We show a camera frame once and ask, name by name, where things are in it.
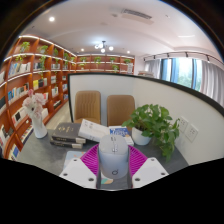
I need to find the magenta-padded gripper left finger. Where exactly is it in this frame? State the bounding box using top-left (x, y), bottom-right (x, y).
top-left (59, 144), bottom-right (101, 191)

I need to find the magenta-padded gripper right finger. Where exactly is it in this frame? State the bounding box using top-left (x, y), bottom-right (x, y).
top-left (128, 144), bottom-right (170, 190)

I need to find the white computer mouse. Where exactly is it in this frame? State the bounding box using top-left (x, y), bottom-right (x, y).
top-left (98, 134), bottom-right (130, 180)

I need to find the thin dark hardcover book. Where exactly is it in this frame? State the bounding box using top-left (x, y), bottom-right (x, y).
top-left (49, 137), bottom-right (84, 150)

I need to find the thick dark hardcover book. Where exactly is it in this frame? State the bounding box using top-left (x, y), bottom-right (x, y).
top-left (51, 122), bottom-right (87, 144)

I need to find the thick white book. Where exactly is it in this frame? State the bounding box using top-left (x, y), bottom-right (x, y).
top-left (77, 118), bottom-right (111, 143)

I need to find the green plant in white pot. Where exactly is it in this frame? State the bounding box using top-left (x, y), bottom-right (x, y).
top-left (121, 103), bottom-right (181, 163)

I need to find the blue and white book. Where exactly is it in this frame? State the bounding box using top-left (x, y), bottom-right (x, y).
top-left (108, 125), bottom-right (135, 147)

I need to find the white vase with pink flowers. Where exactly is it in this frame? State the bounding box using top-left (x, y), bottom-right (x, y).
top-left (22, 89), bottom-right (49, 139)

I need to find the tan upholstered chair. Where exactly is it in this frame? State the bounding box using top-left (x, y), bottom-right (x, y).
top-left (106, 94), bottom-right (136, 128)
top-left (73, 90), bottom-right (102, 125)

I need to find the orange wooden bookshelf unit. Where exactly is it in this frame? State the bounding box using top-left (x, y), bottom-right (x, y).
top-left (0, 34), bottom-right (136, 161)

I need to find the window with curtains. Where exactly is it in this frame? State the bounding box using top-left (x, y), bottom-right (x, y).
top-left (145, 56), bottom-right (224, 106)

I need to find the ceiling lamp with round bulbs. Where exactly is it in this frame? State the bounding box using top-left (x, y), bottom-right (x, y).
top-left (94, 40), bottom-right (115, 54)

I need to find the ceiling air vent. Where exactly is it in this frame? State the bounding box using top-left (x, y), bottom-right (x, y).
top-left (120, 8), bottom-right (154, 24)

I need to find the white wall socket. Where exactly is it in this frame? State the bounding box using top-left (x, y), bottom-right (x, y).
top-left (184, 123), bottom-right (199, 144)
top-left (178, 115), bottom-right (189, 134)

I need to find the black ceiling track light rail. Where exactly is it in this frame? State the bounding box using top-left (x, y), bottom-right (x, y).
top-left (143, 50), bottom-right (224, 64)

